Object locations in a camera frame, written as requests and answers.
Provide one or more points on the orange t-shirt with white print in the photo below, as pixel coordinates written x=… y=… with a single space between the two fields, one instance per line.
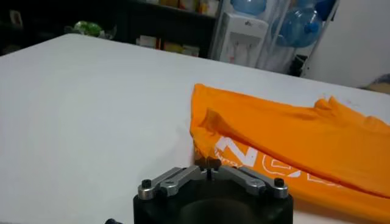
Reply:
x=304 y=134

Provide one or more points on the white striped medicine box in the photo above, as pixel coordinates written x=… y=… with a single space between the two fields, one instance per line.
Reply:
x=147 y=42

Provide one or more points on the yellow green medicine box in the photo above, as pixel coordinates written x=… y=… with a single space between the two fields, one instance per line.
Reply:
x=173 y=47

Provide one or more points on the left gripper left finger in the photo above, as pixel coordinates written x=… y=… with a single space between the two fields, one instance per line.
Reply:
x=173 y=182

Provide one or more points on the green plastic bag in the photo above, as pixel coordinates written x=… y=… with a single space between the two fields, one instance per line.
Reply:
x=88 y=28

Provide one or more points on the grey striped clothes pile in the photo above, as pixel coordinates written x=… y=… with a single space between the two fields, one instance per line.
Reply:
x=382 y=79

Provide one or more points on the black shelving unit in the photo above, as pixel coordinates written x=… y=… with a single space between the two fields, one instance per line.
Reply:
x=170 y=27

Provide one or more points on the white water dispenser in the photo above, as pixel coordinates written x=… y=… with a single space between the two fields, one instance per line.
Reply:
x=240 y=39

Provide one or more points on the blue labelled water jug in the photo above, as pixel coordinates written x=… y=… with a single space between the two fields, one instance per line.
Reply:
x=248 y=6

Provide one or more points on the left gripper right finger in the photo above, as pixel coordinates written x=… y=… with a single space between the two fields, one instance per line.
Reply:
x=250 y=182

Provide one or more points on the large cardboard box with flap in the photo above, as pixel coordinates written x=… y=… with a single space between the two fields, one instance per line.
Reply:
x=376 y=89

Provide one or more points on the green white medicine box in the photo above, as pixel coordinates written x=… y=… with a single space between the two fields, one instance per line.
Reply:
x=191 y=50

